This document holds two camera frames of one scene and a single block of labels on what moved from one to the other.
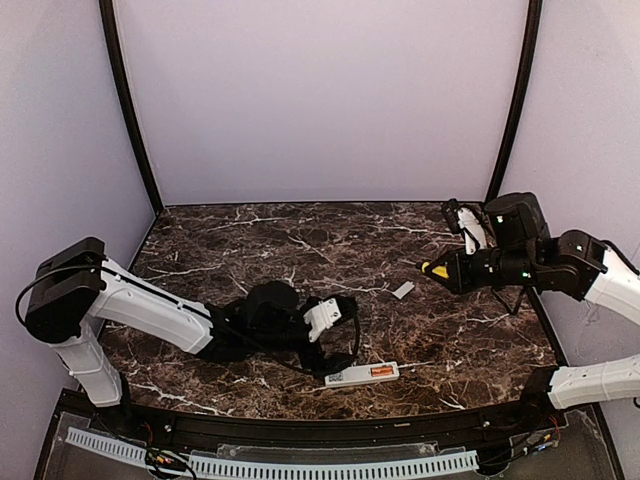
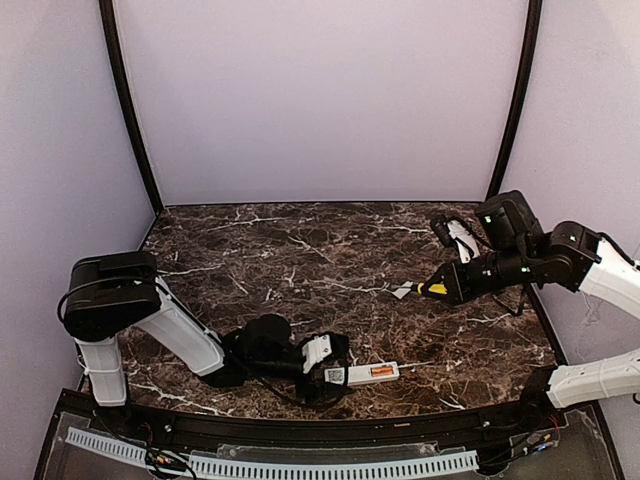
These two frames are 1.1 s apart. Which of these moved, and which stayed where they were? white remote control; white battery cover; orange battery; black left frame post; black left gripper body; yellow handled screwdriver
Moved: yellow handled screwdriver; black left gripper body
Stayed: white remote control; white battery cover; black left frame post; orange battery
